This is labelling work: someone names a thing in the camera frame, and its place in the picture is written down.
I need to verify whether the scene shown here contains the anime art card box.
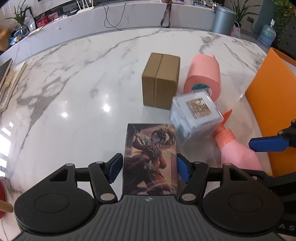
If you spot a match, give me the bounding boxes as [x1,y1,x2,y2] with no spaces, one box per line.
[122,123,178,196]

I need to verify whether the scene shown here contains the blue water jug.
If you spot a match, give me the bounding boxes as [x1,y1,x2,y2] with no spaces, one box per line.
[257,19,276,48]

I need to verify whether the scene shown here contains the pink orange squeeze bottle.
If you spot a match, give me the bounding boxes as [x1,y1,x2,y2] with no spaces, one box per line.
[212,109,264,171]

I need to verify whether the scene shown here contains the green potted plant left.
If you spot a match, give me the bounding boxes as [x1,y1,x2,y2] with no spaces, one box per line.
[5,1,30,33]

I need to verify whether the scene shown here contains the pink tape roll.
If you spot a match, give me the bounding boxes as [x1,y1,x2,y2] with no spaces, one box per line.
[183,54,221,101]

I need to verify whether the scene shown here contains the stacked books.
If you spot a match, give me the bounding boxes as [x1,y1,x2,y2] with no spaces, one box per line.
[0,59,27,113]

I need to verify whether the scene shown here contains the pastel woven basket bag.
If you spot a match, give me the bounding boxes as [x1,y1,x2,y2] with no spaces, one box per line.
[231,21,241,39]

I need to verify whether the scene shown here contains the trailing green vine plant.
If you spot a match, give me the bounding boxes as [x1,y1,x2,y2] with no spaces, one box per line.
[273,0,295,42]

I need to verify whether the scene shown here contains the clear plastic card case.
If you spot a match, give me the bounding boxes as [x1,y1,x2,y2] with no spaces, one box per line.
[169,90,224,146]

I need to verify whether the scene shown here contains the brown cardboard box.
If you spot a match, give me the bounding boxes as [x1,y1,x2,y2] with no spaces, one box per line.
[142,53,181,110]

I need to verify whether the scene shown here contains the orange white storage box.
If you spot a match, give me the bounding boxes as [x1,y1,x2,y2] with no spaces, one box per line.
[245,48,295,176]

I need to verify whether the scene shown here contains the long leaf potted plant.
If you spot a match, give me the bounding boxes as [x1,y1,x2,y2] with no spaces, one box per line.
[230,0,260,25]

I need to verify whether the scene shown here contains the brown camera strap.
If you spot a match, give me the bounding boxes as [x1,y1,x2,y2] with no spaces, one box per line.
[160,0,173,28]

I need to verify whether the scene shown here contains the white wifi router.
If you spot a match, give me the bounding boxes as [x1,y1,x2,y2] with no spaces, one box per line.
[76,0,94,14]

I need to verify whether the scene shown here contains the grey metal trash bin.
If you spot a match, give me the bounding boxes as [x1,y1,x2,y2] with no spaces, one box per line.
[211,6,237,36]

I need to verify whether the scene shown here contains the black cable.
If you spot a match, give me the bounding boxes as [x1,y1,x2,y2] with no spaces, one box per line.
[100,0,127,31]

